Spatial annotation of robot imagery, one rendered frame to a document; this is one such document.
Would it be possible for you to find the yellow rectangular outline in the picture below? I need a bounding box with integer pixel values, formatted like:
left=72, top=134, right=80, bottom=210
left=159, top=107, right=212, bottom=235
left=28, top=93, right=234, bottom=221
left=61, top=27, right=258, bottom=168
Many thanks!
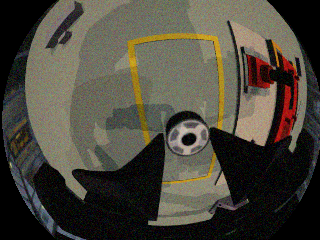
left=127, top=33, right=224, bottom=184

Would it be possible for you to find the black tyre with grey wheel rim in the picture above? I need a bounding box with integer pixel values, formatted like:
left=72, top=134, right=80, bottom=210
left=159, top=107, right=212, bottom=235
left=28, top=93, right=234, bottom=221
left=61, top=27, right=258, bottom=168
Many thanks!
left=167, top=111, right=211, bottom=156

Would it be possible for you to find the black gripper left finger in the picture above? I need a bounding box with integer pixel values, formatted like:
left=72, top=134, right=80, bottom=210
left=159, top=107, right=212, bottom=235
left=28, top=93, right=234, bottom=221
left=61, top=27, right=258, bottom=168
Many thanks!
left=72, top=133, right=165, bottom=221

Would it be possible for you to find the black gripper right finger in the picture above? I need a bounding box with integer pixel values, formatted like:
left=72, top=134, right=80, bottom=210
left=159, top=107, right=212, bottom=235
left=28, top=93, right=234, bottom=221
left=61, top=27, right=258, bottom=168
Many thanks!
left=209, top=128, right=292, bottom=205

